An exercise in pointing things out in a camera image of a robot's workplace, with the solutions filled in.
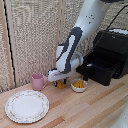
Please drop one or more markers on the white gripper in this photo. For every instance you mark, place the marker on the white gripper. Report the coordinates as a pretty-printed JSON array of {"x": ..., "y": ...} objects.
[{"x": 60, "y": 75}]

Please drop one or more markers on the yellow rectangular block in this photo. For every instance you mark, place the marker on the yellow rectangular block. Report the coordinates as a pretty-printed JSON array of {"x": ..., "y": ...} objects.
[{"x": 61, "y": 85}]

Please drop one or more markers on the pink mug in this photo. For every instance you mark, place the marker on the pink mug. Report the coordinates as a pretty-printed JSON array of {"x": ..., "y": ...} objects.
[{"x": 37, "y": 82}]

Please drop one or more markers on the black air fryer drawer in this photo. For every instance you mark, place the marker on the black air fryer drawer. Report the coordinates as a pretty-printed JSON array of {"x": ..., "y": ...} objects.
[{"x": 103, "y": 71}]

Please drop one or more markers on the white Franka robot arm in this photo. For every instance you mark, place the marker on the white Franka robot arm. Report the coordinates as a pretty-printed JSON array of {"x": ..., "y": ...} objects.
[{"x": 80, "y": 30}]

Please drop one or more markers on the black air fryer body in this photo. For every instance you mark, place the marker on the black air fryer body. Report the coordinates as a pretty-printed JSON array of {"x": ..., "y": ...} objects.
[{"x": 115, "y": 41}]

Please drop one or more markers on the yellow fries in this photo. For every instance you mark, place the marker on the yellow fries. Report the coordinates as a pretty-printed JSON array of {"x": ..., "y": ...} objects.
[{"x": 79, "y": 84}]

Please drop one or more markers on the small white bowl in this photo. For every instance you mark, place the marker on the small white bowl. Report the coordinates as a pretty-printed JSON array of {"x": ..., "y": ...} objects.
[{"x": 79, "y": 89}]

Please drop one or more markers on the white plate patterned rim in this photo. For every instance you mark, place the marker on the white plate patterned rim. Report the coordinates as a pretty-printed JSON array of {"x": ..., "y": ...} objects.
[{"x": 27, "y": 106}]

